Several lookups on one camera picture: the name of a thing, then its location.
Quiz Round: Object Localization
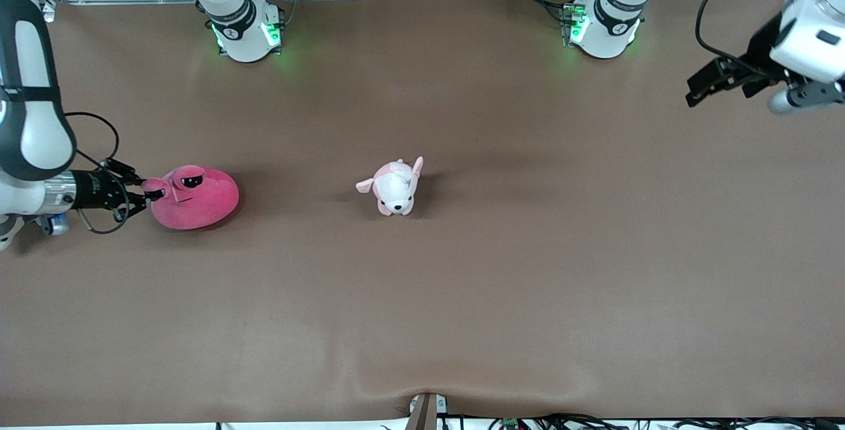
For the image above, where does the pale pink white puppy plush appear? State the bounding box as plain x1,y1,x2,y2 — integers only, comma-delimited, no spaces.
356,157,424,217

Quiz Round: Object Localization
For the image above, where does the round hot pink plush toy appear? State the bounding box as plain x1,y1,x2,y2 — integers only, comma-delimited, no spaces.
142,165,240,231

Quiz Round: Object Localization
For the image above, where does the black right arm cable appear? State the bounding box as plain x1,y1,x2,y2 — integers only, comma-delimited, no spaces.
63,111,131,235

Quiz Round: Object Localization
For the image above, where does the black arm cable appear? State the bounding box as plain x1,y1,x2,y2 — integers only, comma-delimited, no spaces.
63,111,131,235
694,0,763,75

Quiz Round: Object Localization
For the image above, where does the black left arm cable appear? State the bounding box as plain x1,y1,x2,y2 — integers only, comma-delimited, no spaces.
694,0,763,75

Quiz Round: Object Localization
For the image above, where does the brown table cover mat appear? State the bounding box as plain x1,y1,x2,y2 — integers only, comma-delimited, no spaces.
0,0,845,427

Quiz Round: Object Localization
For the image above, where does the black cable bundle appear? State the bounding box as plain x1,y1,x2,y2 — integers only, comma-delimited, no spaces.
489,413,845,430

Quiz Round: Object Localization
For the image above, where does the brown camera mount bracket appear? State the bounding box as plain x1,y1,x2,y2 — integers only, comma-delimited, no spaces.
405,392,448,430

